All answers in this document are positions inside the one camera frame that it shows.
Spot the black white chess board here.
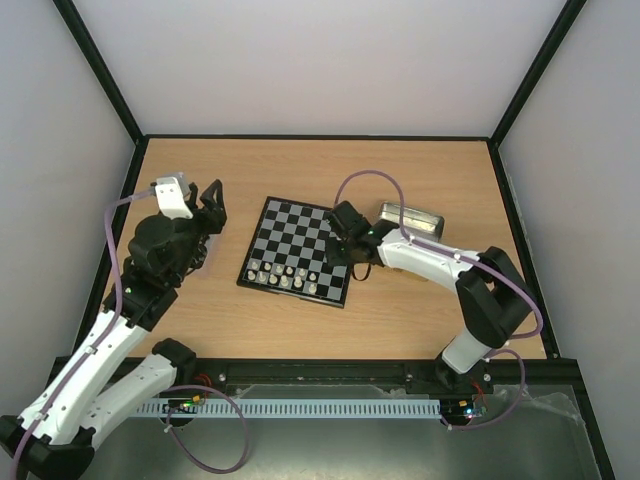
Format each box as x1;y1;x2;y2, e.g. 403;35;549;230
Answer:
236;196;352;308

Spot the black cage frame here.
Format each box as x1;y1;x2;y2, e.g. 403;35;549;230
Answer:
54;0;615;479

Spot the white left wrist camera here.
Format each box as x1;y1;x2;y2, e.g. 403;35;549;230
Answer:
153;172;193;220

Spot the gold tin of white pieces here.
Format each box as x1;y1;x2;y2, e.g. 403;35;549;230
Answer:
375;200;446;284

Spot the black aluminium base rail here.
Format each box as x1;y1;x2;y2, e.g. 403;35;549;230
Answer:
49;357;581;396

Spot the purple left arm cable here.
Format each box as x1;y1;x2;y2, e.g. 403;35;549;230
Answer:
10;192;251;476

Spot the light blue cable duct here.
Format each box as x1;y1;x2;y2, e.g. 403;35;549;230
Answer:
132;398;441;419

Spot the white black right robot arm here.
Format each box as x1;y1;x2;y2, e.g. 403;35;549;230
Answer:
326;201;533;392

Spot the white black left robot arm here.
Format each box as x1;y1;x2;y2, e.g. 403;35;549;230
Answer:
1;175;227;479

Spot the silver tray of black pieces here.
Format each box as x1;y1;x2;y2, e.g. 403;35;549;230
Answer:
185;235;215;276

